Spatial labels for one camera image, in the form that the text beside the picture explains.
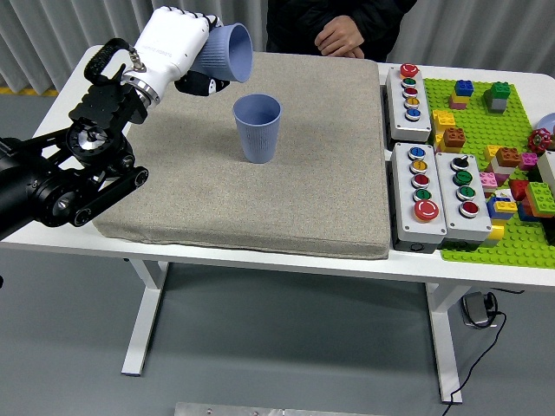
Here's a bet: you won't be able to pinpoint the grey four-button control box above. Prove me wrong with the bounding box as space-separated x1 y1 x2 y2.
434 151 493 251

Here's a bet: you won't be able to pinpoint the red building block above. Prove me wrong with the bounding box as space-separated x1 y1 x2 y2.
508 179 531 202

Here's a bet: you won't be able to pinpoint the large green building block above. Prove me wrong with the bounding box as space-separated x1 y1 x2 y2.
524 181 555 214

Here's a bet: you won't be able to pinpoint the green studded building baseplate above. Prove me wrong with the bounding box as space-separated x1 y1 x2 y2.
422 77 555 270

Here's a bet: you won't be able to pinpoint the white box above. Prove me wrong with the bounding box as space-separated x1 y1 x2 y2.
536 150 555 196

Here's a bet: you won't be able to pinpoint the grey power adapter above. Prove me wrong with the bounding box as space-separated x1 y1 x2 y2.
460 291 500 329

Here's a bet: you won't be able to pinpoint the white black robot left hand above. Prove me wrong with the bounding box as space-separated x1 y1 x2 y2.
129 5 232 99

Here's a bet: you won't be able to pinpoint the white table leg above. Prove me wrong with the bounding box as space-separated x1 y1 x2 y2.
424 282 474 405
121 258 171 376

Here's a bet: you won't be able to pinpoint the orange building block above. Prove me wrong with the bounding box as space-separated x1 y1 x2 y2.
442 127 467 153
495 146 522 168

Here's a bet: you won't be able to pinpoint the grey five-button control box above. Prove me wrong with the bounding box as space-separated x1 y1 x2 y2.
389 141 448 254
384 63 434 144

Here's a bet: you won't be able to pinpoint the grey pleated curtain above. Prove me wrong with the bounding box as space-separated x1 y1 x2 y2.
0 0 555 99

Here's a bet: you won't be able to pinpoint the blue ribbed plastic cup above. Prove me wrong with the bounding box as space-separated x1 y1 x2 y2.
232 94 284 165
190 23 254 83

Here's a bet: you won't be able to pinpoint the person's hand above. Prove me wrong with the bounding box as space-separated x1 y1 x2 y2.
314 15 365 59

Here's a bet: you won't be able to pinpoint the red valve handwheel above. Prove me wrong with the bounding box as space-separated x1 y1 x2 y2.
527 128 553 154

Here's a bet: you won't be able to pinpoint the grey-brown fabric mat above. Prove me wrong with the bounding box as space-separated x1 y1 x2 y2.
91 46 394 261

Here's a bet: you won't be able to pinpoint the person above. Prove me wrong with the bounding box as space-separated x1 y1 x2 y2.
264 0 417 62

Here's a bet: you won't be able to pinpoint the black power cable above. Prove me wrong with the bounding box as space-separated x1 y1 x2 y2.
441 293 508 406

